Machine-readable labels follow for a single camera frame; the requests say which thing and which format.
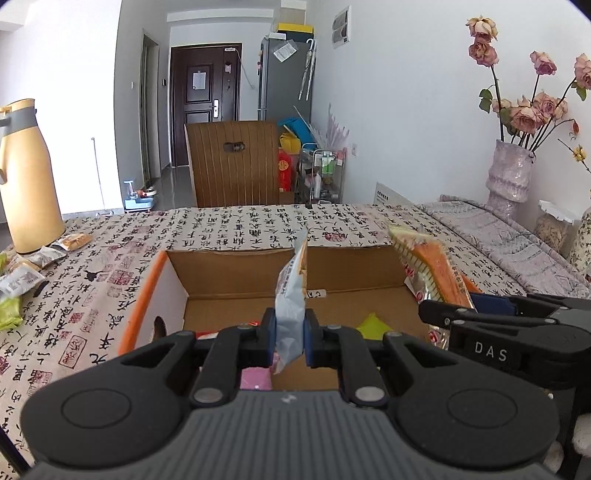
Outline calligraphy print tablecloth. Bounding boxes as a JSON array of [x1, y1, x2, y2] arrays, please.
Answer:
[[0, 203, 591, 468]]

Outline white box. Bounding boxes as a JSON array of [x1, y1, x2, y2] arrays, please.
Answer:
[[280, 2, 307, 24]]

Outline printed cardboard box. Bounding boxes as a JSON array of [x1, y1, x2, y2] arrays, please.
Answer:
[[117, 247, 484, 393]]

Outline yellow thermos jug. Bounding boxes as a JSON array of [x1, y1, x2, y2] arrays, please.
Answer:
[[0, 98, 66, 254]]

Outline small green snack packet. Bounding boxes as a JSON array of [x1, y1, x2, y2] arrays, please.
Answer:
[[0, 298, 23, 331]]

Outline pink ceramic vase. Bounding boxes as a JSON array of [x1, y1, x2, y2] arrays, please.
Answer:
[[485, 140, 537, 223]]

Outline bunch of dried pink roses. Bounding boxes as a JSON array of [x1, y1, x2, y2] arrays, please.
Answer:
[[466, 16, 591, 151]]

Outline red gift box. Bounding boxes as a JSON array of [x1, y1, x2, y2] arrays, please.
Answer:
[[278, 148, 297, 191]]

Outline long orange snack packet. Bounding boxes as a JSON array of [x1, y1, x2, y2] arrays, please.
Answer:
[[387, 225, 476, 354]]

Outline grey refrigerator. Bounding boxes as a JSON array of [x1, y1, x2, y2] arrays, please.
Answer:
[[257, 34, 315, 126]]

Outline dark brown door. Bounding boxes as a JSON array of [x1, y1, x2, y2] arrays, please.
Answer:
[[169, 44, 242, 169]]

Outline wire rack cart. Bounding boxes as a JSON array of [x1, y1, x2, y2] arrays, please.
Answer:
[[295, 143, 347, 204]]

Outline small floor appliance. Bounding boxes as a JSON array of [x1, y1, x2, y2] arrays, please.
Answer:
[[122, 180, 156, 213]]

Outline glass storage jar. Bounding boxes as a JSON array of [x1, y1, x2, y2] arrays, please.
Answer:
[[534, 200, 581, 253]]

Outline white cracker snack packet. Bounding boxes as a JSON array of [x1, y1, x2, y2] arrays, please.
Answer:
[[273, 228, 311, 375]]

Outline floral patterned vase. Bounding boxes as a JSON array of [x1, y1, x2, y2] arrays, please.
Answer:
[[568, 220, 591, 278]]

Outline white feather decoration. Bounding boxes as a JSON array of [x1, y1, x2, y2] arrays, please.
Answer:
[[314, 104, 352, 151]]

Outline yellow flower branches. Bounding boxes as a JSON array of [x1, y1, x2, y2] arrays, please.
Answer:
[[558, 137, 591, 172]]

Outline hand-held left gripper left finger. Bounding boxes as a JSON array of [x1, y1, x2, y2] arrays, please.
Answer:
[[117, 308, 278, 409]]

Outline grey patterned cloth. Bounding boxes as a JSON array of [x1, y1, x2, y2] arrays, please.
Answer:
[[418, 194, 591, 297]]

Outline wooden chair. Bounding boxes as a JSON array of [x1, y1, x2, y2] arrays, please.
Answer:
[[185, 120, 283, 209]]

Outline clear umbrella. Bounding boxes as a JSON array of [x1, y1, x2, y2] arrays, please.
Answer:
[[298, 39, 317, 100]]

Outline blue plastic item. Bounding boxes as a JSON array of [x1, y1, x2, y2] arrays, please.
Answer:
[[276, 117, 310, 140]]

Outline pink snack packet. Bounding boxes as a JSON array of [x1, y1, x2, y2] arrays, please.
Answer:
[[240, 367, 273, 391]]

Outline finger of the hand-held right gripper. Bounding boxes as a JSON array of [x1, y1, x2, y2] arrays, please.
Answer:
[[472, 293, 591, 320], [418, 299, 555, 330]]

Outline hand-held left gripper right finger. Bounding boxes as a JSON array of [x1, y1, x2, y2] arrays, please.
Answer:
[[302, 310, 459, 409]]

